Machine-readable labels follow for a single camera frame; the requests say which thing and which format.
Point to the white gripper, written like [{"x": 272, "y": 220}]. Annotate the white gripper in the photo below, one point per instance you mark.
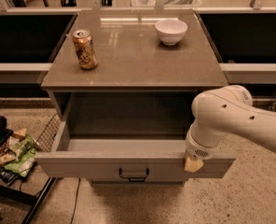
[{"x": 198, "y": 149}]

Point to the grey top drawer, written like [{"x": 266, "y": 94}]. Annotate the grey top drawer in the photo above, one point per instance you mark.
[{"x": 127, "y": 137}]

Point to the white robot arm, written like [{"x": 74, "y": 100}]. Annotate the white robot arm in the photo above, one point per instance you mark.
[{"x": 220, "y": 112}]

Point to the grey drawer cabinet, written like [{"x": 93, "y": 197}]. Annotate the grey drawer cabinet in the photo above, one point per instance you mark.
[{"x": 132, "y": 59}]

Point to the white ceramic bowl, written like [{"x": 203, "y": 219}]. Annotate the white ceramic bowl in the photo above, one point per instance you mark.
[{"x": 170, "y": 32}]

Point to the clear plastic tray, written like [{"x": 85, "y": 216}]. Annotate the clear plastic tray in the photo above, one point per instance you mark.
[{"x": 167, "y": 3}]

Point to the green snack bag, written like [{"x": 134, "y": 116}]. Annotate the green snack bag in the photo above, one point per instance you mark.
[{"x": 24, "y": 151}]

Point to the gold beverage can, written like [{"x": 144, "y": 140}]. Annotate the gold beverage can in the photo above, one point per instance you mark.
[{"x": 85, "y": 53}]

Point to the dark snack packet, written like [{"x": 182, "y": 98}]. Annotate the dark snack packet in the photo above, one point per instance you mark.
[{"x": 7, "y": 176}]

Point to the black wire basket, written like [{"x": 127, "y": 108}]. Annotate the black wire basket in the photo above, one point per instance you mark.
[{"x": 47, "y": 137}]

